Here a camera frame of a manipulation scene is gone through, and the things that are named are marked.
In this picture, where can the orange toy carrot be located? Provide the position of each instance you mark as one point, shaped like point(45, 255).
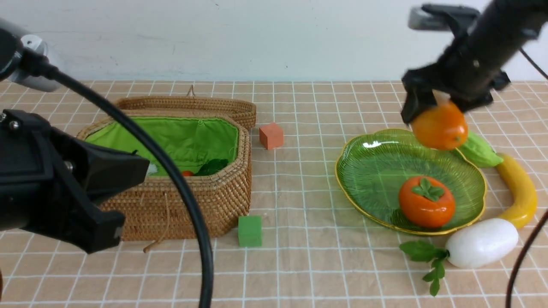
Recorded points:
point(209, 168)

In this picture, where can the woven wicker basket lid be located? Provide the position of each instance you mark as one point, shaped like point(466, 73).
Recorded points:
point(241, 111)

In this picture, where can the green glass leaf plate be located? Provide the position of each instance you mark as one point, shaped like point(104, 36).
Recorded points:
point(372, 168)

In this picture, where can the checkered beige tablecloth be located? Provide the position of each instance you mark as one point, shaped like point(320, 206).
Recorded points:
point(317, 251)

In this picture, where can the woven wicker basket green lining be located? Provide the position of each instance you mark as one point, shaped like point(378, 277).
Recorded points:
point(154, 210)

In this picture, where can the yellow toy banana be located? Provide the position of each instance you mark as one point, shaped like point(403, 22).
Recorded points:
point(522, 189)

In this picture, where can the orange toy persimmon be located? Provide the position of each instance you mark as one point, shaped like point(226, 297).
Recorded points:
point(426, 202)

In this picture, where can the orange yellow toy mango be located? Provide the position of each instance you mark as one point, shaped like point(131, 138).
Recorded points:
point(442, 127)

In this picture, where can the green toy bitter gourd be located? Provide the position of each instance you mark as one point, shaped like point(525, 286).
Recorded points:
point(479, 152)

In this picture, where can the white toy radish with leaves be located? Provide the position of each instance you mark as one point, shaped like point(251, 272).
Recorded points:
point(469, 248)

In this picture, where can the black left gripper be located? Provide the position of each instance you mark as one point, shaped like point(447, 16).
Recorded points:
point(32, 190)

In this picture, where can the green foam cube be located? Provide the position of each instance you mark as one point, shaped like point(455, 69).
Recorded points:
point(250, 231)

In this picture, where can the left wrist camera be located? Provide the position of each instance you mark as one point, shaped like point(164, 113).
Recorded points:
point(25, 57)

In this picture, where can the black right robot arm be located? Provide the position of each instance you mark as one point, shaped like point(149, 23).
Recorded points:
point(513, 21)

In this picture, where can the orange foam cube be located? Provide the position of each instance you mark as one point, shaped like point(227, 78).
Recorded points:
point(271, 136)

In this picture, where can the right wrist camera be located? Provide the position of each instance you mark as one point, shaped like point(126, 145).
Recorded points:
point(442, 18)

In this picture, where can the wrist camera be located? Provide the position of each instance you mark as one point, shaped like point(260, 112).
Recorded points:
point(25, 57)
point(442, 18)

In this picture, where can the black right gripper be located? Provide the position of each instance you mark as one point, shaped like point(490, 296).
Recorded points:
point(467, 70)

